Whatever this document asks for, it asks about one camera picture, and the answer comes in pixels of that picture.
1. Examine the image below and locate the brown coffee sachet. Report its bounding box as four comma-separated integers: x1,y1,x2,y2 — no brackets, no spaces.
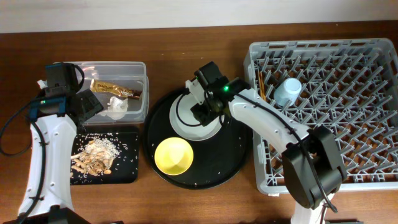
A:
90,79,142,100

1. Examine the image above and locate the wooden chopstick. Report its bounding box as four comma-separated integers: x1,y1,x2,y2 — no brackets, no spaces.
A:
257,70,265,100
258,70,267,102

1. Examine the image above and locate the peanut shells and rice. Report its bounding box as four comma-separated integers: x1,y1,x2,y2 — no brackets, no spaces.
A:
70,133,139,180

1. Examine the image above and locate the blue plastic cup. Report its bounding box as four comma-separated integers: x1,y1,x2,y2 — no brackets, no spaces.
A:
274,78,302,106

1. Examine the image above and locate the yellow bowl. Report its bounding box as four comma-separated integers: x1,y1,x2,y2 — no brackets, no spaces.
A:
154,137,194,175

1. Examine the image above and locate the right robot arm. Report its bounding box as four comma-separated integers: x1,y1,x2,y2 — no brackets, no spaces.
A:
185,62,347,223

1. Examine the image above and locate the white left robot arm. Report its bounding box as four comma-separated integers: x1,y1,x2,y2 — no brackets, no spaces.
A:
17,62,103,223

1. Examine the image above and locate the grey dishwasher rack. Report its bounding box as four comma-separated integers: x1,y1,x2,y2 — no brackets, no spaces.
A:
244,38,397,191

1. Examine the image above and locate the crumpled white tissue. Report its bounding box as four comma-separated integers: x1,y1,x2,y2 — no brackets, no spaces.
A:
99,96,128,120

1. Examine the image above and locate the clear plastic bin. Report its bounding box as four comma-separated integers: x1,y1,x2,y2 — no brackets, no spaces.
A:
75,61,149,125

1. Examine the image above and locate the light grey plate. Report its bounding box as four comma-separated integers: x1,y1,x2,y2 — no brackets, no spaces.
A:
169,93,221,141

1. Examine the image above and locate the round black tray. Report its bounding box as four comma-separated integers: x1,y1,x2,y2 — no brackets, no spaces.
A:
142,88,252,190

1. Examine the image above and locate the black rectangular tray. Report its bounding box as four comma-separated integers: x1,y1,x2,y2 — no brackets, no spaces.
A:
70,125,141,186

